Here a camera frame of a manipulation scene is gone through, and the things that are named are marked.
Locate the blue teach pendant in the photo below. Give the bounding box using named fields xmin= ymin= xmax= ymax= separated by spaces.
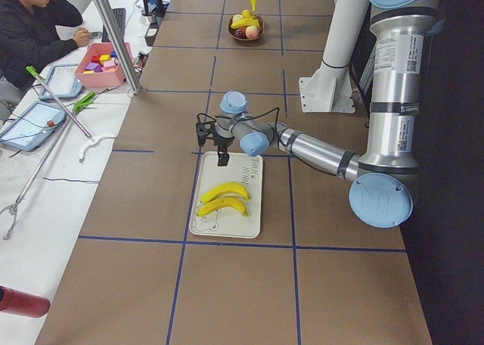
xmin=1 ymin=101 xmax=66 ymax=151
xmin=45 ymin=64 xmax=83 ymax=101

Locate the brown wicker basket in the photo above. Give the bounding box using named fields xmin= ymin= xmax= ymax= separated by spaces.
xmin=227 ymin=14 xmax=265 ymax=42

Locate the white bear tray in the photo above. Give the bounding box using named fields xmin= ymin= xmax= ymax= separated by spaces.
xmin=189 ymin=151 xmax=263 ymax=238

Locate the person in black hoodie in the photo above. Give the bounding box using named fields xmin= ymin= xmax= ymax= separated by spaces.
xmin=1 ymin=0 xmax=91 ymax=91

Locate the long reacher grabber tool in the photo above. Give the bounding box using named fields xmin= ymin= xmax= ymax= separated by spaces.
xmin=0 ymin=65 xmax=95 ymax=241

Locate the black keyboard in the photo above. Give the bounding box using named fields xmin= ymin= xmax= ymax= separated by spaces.
xmin=101 ymin=7 xmax=127 ymax=43

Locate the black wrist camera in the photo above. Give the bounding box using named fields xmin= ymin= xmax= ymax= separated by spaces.
xmin=195 ymin=113 xmax=216 ymax=148

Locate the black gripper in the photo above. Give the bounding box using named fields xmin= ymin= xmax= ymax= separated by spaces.
xmin=212 ymin=129 xmax=233 ymax=167

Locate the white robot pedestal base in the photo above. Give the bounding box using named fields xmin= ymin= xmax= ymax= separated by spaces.
xmin=299 ymin=0 xmax=369 ymax=113

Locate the pink white peach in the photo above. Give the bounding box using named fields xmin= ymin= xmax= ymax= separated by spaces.
xmin=245 ymin=26 xmax=260 ymax=40

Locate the red bottle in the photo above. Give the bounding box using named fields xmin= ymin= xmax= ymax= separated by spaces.
xmin=1 ymin=286 xmax=51 ymax=318

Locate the blue teach pendant near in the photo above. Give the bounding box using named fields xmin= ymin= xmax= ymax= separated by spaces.
xmin=1 ymin=101 xmax=66 ymax=151

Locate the pale apple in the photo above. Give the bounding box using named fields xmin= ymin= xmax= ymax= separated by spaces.
xmin=232 ymin=14 xmax=244 ymax=23

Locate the white hook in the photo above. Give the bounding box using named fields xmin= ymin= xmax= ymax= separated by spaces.
xmin=79 ymin=133 xmax=116 ymax=163

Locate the aluminium frame post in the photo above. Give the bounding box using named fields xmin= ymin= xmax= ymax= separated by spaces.
xmin=93 ymin=0 xmax=141 ymax=95

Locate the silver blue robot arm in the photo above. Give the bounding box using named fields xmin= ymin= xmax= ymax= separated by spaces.
xmin=196 ymin=0 xmax=445 ymax=228

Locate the pink bin of blocks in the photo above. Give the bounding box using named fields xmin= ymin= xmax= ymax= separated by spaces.
xmin=75 ymin=42 xmax=126 ymax=88

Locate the blue teach pendant far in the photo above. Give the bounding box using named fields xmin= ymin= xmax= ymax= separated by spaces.
xmin=45 ymin=64 xmax=83 ymax=101

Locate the green clip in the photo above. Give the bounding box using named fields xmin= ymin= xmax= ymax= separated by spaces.
xmin=73 ymin=92 xmax=96 ymax=114

